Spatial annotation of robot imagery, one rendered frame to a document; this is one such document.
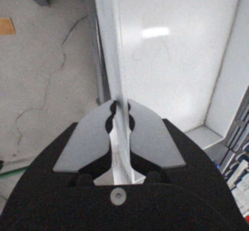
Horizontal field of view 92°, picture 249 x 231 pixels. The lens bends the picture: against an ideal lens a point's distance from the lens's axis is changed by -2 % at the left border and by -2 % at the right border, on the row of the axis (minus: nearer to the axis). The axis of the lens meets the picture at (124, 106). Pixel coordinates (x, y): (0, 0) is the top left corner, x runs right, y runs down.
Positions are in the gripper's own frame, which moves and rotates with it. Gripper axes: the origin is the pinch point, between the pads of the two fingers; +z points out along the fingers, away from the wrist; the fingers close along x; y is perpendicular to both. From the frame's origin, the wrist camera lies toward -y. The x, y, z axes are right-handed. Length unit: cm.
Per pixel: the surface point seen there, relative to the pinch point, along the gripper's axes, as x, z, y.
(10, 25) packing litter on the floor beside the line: -70, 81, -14
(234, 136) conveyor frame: 53, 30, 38
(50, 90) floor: -61, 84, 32
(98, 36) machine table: -3.9, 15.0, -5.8
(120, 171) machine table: -2.1, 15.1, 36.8
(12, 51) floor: -75, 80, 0
